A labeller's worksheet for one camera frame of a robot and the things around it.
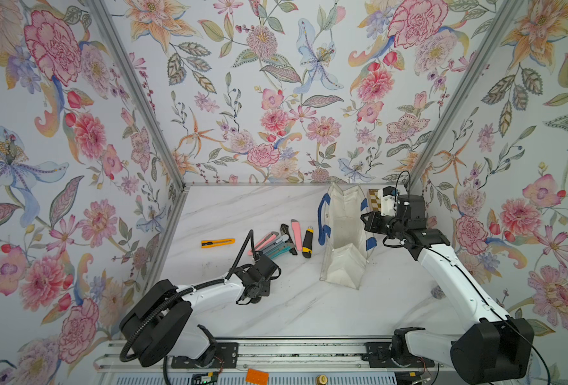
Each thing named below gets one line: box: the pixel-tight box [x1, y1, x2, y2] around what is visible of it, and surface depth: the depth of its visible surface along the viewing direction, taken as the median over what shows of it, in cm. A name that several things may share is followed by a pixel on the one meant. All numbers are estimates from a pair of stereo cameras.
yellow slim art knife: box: [200, 238, 237, 249], surface depth 102 cm
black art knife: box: [279, 222, 298, 256], surface depth 103 cm
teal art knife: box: [266, 245, 292, 260], surface depth 98 cm
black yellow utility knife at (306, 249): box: [301, 225, 315, 260], surface depth 100 cm
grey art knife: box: [260, 234, 296, 256], surface depth 100 cm
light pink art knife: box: [291, 218, 303, 252], surface depth 106 cm
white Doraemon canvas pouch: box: [317, 182, 378, 291], surface depth 88 cm
